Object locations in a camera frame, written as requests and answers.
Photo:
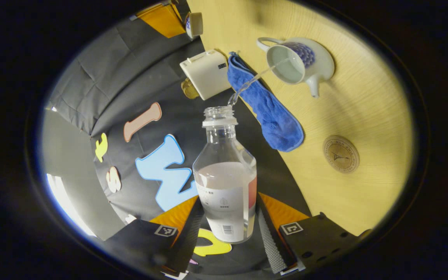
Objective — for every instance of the brown toast slice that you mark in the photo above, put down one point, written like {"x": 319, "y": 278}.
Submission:
{"x": 193, "y": 91}
{"x": 185, "y": 86}

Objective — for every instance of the white blue patterned teacup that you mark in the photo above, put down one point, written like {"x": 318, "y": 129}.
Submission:
{"x": 321, "y": 62}

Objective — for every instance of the clear plastic water bottle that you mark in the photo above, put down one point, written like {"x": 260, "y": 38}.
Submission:
{"x": 224, "y": 186}

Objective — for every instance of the round wooden coaster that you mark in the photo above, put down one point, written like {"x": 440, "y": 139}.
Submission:
{"x": 341, "y": 154}

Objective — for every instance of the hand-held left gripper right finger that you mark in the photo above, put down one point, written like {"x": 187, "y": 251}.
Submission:
{"x": 268, "y": 241}

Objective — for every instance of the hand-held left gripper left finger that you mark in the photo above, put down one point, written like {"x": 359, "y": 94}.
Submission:
{"x": 193, "y": 233}

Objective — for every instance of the white toaster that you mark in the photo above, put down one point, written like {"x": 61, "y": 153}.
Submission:
{"x": 206, "y": 74}

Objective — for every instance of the blue towel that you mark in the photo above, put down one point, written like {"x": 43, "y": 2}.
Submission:
{"x": 270, "y": 112}

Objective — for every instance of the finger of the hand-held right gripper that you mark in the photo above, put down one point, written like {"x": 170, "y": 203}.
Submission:
{"x": 161, "y": 19}

